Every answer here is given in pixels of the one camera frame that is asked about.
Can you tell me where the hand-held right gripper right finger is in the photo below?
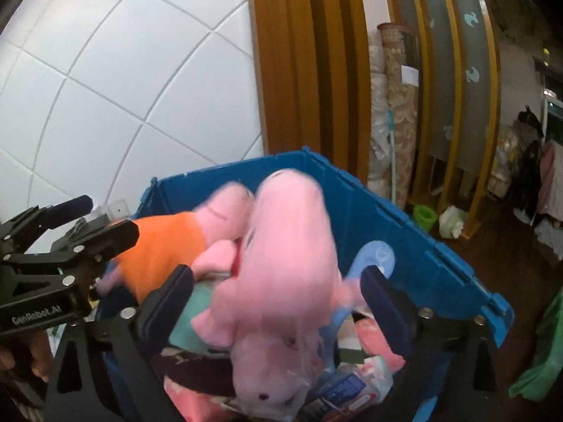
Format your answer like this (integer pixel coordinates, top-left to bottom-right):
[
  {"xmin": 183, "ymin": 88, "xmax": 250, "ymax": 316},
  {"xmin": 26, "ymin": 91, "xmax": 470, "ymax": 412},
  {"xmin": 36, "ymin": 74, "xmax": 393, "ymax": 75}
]
[{"xmin": 360, "ymin": 266, "xmax": 500, "ymax": 422}]

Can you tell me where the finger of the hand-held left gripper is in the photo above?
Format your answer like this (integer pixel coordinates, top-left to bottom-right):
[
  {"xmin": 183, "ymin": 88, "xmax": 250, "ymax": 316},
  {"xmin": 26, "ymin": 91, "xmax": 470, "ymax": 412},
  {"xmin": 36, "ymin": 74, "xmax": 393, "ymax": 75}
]
[
  {"xmin": 0, "ymin": 219, "xmax": 140, "ymax": 293},
  {"xmin": 0, "ymin": 196, "xmax": 94, "ymax": 253}
]

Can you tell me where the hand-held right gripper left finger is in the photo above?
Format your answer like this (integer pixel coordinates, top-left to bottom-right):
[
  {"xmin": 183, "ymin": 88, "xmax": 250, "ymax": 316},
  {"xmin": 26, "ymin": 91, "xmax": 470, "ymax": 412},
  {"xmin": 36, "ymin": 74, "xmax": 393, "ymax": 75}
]
[{"xmin": 44, "ymin": 264, "xmax": 196, "ymax": 422}]

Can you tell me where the pink tissue pack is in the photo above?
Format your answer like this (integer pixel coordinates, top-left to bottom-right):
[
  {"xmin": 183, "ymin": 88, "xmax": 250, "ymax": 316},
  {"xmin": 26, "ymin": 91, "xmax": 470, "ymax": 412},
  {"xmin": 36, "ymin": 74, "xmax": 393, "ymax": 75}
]
[{"xmin": 352, "ymin": 319, "xmax": 407, "ymax": 376}]

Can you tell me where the orange dress pig plush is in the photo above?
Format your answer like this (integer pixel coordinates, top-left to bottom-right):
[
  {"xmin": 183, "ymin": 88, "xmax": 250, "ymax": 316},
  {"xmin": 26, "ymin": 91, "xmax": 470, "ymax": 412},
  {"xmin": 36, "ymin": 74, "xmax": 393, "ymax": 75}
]
[{"xmin": 97, "ymin": 182, "xmax": 256, "ymax": 302}]

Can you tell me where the blue plastic packet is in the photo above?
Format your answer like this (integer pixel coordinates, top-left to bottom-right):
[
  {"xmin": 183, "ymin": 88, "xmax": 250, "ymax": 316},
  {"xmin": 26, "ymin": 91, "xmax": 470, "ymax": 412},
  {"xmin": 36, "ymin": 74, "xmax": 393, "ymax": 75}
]
[{"xmin": 299, "ymin": 369, "xmax": 383, "ymax": 422}]

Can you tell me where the blue plastic crate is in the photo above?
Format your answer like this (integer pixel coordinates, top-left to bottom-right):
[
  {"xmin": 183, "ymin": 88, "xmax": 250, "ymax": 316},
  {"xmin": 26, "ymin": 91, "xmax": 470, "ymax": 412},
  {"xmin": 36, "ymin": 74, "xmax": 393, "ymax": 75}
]
[{"xmin": 94, "ymin": 147, "xmax": 515, "ymax": 422}]

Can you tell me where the teal dress pig plush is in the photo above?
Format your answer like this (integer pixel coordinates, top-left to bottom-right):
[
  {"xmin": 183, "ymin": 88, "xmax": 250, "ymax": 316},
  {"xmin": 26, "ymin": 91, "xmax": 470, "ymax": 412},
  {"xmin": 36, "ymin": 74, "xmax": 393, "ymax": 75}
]
[{"xmin": 169, "ymin": 169, "xmax": 357, "ymax": 420}]

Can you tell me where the person's left hand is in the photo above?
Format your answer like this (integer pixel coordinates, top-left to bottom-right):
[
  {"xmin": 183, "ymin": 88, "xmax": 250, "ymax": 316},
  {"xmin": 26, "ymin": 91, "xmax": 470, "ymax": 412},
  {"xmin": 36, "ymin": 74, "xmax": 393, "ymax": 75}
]
[{"xmin": 0, "ymin": 330, "xmax": 51, "ymax": 383}]

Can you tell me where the light blue plastic hanger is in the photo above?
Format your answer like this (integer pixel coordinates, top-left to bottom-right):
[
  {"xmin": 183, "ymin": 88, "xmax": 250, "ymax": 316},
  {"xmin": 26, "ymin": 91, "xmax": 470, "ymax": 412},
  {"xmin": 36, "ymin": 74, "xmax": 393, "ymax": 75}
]
[{"xmin": 319, "ymin": 239, "xmax": 394, "ymax": 370}]

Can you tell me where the green cardboard box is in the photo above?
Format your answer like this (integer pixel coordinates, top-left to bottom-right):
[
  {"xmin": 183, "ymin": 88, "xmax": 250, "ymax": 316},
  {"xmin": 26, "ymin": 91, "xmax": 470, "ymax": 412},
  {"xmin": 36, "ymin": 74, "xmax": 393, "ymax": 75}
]
[{"xmin": 339, "ymin": 347, "xmax": 366, "ymax": 365}]

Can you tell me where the dark maroon knit hat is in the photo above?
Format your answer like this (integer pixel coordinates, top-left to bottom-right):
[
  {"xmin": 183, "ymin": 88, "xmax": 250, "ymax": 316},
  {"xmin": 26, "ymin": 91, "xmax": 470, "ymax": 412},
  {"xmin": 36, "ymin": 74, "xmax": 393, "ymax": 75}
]
[{"xmin": 150, "ymin": 347, "xmax": 238, "ymax": 398}]

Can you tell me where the green plastic cup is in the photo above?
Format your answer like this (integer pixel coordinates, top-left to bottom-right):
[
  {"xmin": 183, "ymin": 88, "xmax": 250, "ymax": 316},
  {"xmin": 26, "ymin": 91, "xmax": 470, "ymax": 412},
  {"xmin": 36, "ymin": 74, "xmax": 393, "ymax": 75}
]
[{"xmin": 413, "ymin": 204, "xmax": 437, "ymax": 231}]

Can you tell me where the white green plastic bag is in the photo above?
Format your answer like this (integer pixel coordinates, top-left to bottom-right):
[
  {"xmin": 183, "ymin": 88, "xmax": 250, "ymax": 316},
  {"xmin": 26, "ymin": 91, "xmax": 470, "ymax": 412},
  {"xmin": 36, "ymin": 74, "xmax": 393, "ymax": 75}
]
[{"xmin": 437, "ymin": 206, "xmax": 468, "ymax": 238}]

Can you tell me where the green cloth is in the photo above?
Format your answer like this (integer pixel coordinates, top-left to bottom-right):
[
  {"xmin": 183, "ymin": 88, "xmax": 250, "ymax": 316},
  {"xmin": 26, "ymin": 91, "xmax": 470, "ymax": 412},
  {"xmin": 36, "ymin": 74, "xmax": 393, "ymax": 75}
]
[{"xmin": 508, "ymin": 288, "xmax": 563, "ymax": 403}]

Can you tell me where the white rolled carpet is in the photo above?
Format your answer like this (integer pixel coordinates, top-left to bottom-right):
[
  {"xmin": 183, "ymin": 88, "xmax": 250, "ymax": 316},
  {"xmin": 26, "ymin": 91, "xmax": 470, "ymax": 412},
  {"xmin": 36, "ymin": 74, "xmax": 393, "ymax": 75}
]
[{"xmin": 367, "ymin": 31, "xmax": 397, "ymax": 194}]

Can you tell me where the beige cloth bundle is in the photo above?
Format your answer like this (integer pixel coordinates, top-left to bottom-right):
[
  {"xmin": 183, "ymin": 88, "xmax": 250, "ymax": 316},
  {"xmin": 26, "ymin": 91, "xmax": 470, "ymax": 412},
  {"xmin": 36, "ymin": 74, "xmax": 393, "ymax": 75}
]
[{"xmin": 489, "ymin": 124, "xmax": 526, "ymax": 200}]

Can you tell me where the floral rolled carpet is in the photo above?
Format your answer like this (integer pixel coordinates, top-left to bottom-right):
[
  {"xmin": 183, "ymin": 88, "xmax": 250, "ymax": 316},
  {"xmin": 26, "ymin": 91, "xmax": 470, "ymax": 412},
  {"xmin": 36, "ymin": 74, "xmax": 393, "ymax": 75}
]
[{"xmin": 377, "ymin": 22, "xmax": 420, "ymax": 212}]

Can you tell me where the pink hanging cloth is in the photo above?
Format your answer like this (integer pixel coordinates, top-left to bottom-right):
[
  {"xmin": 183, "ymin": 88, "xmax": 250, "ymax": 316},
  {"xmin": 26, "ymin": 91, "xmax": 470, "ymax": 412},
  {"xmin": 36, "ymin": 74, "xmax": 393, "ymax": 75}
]
[{"xmin": 539, "ymin": 141, "xmax": 563, "ymax": 229}]

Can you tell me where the window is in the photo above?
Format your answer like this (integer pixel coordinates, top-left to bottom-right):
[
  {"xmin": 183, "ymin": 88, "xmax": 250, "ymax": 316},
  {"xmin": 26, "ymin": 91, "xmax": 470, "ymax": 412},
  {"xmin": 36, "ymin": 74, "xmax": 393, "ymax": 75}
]
[{"xmin": 543, "ymin": 90, "xmax": 563, "ymax": 141}]

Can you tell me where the white plastic bracket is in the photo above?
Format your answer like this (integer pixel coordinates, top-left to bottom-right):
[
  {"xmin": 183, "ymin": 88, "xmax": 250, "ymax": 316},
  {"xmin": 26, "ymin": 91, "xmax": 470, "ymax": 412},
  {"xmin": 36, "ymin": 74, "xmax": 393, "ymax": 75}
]
[{"xmin": 90, "ymin": 200, "xmax": 133, "ymax": 229}]

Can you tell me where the wooden partition frame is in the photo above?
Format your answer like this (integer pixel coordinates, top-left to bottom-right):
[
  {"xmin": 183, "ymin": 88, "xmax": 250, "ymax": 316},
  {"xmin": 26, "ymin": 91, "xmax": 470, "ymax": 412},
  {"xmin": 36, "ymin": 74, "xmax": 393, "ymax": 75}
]
[{"xmin": 246, "ymin": 0, "xmax": 502, "ymax": 240}]

